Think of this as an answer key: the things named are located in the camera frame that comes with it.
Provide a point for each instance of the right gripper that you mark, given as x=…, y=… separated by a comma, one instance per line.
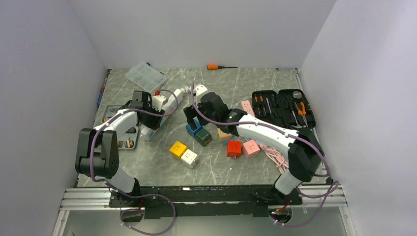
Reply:
x=191, y=112

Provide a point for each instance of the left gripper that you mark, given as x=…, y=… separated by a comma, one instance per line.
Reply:
x=154, y=124

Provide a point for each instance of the blue cube socket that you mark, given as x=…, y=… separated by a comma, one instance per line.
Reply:
x=192, y=132

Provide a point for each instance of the clear plastic organizer box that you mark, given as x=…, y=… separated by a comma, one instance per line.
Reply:
x=146, y=77

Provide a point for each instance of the dark green cube socket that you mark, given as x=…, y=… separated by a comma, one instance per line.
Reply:
x=203, y=137

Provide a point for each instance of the white power strip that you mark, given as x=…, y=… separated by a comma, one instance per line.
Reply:
x=147, y=133

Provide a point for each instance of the yellow cube socket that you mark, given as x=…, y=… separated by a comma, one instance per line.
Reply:
x=177, y=150

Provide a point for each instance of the beige cube socket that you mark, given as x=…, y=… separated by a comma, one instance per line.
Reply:
x=222, y=136

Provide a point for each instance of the grey tool tray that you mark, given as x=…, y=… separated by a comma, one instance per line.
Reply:
x=128, y=140

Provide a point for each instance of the white cube socket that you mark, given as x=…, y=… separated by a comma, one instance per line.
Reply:
x=189, y=158

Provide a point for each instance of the red cube socket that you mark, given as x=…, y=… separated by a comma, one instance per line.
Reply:
x=234, y=149

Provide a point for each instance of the pink cube socket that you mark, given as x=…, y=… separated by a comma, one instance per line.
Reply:
x=250, y=148

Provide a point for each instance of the black tool case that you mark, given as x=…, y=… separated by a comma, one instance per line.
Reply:
x=287, y=108

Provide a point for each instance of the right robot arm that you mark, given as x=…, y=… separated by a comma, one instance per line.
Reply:
x=299, y=147

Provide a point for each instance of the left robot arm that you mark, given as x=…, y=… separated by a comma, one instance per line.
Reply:
x=97, y=153

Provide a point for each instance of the blue red pen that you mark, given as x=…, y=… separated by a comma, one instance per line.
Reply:
x=101, y=93

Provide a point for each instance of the orange handled screwdriver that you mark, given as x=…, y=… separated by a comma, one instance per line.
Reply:
x=216, y=67

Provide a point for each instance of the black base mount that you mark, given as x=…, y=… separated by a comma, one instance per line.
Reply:
x=215, y=200

